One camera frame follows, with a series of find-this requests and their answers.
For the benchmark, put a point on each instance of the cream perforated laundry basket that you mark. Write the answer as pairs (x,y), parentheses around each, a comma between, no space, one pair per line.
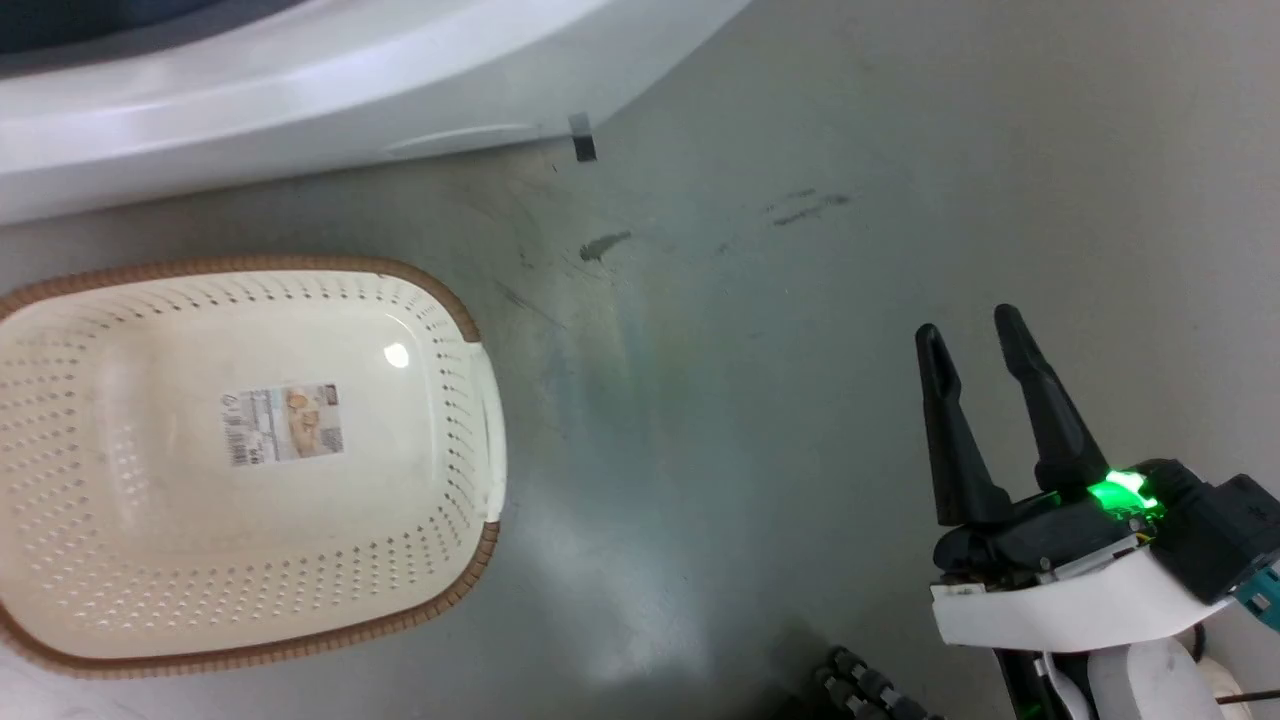
(120,560)

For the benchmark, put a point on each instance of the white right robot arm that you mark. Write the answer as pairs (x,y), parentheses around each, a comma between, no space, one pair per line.
(1120,685)

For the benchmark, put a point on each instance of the paper product label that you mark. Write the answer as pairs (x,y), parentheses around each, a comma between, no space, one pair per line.
(283,424)

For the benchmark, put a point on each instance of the small black machine foot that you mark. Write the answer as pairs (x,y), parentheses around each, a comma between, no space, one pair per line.
(583,138)

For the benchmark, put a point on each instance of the white washing machine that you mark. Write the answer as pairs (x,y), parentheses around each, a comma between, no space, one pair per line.
(300,90)

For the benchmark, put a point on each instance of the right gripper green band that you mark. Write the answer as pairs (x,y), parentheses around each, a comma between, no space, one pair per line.
(1080,560)

